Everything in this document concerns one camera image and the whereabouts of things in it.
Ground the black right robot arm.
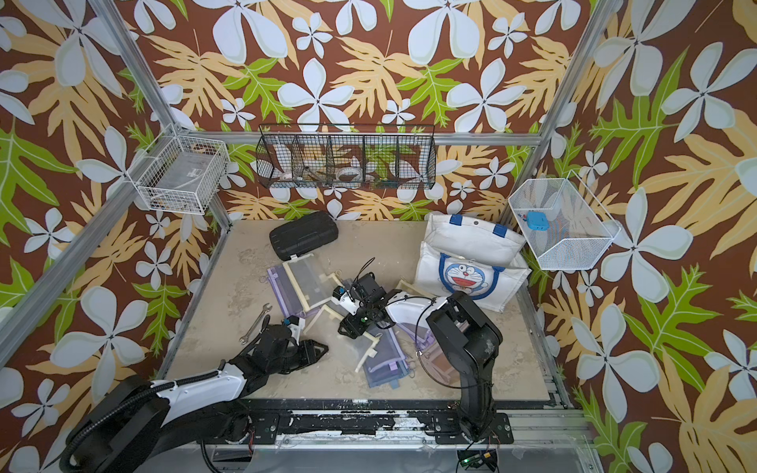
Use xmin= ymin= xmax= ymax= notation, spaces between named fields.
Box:
xmin=332 ymin=273 xmax=503 ymax=443

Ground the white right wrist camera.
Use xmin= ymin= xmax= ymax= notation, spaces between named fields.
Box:
xmin=332 ymin=286 xmax=360 ymax=315

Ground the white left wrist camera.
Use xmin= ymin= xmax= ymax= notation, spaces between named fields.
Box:
xmin=283 ymin=315 xmax=307 ymax=334

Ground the purple mesh pouch centre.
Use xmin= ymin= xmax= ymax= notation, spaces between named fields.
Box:
xmin=394 ymin=322 xmax=436 ymax=352

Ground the purple mesh pouch bottom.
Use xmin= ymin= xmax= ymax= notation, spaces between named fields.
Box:
xmin=363 ymin=327 xmax=409 ymax=389

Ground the white hexagonal mesh basket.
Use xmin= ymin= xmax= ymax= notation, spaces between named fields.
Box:
xmin=509 ymin=173 xmax=621 ymax=272

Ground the white wire basket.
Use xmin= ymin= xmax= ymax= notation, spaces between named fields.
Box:
xmin=127 ymin=125 xmax=230 ymax=215

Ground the pink mesh pouch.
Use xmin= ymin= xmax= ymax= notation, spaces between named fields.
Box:
xmin=421 ymin=342 xmax=459 ymax=385

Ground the purple mesh pouch left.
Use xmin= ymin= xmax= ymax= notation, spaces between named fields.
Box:
xmin=267 ymin=265 xmax=307 ymax=318

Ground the small blue object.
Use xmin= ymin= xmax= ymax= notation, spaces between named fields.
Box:
xmin=526 ymin=211 xmax=550 ymax=232

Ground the cream mesh pouch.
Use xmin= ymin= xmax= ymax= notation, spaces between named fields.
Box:
xmin=396 ymin=280 xmax=435 ymax=299
xmin=283 ymin=253 xmax=342 ymax=313
xmin=304 ymin=304 xmax=380 ymax=372

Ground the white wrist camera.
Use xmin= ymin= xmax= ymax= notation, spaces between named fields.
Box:
xmin=283 ymin=315 xmax=307 ymax=334
xmin=332 ymin=286 xmax=360 ymax=315

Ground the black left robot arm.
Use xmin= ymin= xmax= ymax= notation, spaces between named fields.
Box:
xmin=59 ymin=324 xmax=328 ymax=472

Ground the silver open-end wrench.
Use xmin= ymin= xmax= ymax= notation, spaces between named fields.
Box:
xmin=240 ymin=303 xmax=272 ymax=346

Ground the white Doraemon canvas bag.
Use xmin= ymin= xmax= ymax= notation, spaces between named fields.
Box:
xmin=414 ymin=214 xmax=530 ymax=313

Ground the black wire basket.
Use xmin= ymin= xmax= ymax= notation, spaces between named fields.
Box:
xmin=254 ymin=123 xmax=438 ymax=189

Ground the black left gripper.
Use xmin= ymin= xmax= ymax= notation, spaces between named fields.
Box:
xmin=269 ymin=337 xmax=331 ymax=374

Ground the black hard zipper case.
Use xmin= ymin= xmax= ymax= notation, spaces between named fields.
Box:
xmin=269 ymin=211 xmax=339 ymax=261

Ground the purple mesh pouch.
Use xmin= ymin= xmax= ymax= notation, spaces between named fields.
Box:
xmin=363 ymin=327 xmax=409 ymax=389
xmin=394 ymin=322 xmax=436 ymax=352
xmin=267 ymin=265 xmax=307 ymax=318

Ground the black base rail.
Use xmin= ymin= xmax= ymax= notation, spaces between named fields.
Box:
xmin=194 ymin=397 xmax=516 ymax=445

